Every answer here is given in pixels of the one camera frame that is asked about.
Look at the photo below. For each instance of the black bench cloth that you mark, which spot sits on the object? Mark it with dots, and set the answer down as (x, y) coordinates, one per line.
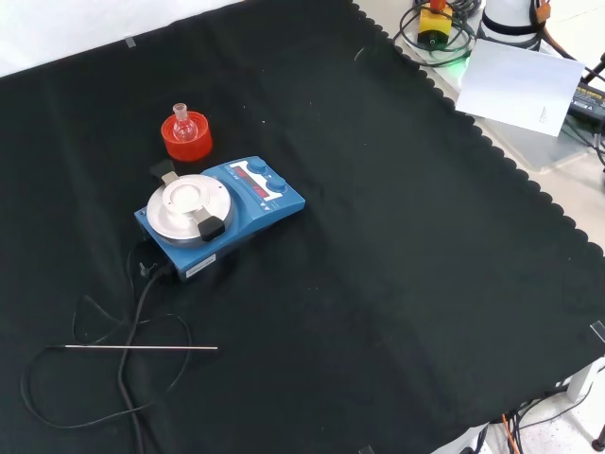
(378, 236)

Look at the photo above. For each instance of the thin steel probe rod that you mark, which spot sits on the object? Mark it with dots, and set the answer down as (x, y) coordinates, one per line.
(142, 347)

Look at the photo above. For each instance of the pale board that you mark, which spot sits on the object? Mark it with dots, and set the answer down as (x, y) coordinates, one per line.
(515, 85)

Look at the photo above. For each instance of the heater with blue base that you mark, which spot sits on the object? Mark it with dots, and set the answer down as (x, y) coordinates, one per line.
(279, 204)

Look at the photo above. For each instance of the black power adapter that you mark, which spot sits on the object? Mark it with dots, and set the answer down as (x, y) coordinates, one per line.
(588, 101)

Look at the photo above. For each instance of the white bench leg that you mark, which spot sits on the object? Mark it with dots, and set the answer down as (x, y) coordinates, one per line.
(583, 380)

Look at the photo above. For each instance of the clear tape piece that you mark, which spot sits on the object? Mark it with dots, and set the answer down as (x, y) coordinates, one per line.
(130, 42)
(365, 449)
(599, 331)

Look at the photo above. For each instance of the yellow stop button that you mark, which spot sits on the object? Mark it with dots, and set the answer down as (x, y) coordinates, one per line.
(435, 21)

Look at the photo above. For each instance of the clear round-bottom flask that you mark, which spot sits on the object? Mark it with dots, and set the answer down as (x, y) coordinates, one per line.
(183, 128)

